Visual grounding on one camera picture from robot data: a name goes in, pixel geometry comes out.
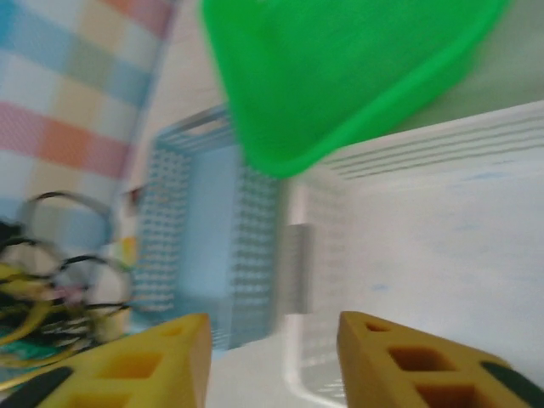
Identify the checkered pastel cloth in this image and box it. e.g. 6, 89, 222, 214
112, 0, 182, 205

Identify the black cable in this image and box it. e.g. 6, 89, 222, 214
0, 190, 137, 341

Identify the long yellow cable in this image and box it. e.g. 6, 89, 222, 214
0, 261, 52, 294

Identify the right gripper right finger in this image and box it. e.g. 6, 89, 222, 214
338, 311, 544, 408

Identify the green cable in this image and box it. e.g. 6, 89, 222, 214
0, 339, 56, 362

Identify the green plastic mesh basket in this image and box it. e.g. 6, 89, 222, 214
199, 0, 513, 179

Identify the light blue plastic basket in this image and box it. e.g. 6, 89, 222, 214
131, 104, 290, 352

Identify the green and yellow toy block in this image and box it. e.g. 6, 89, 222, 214
121, 235, 139, 269

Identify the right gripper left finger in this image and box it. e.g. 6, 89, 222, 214
0, 313, 213, 408

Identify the short yellow cable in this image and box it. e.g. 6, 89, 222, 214
0, 297, 69, 345

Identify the white perforated plastic basket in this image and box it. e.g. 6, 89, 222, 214
280, 99, 544, 408

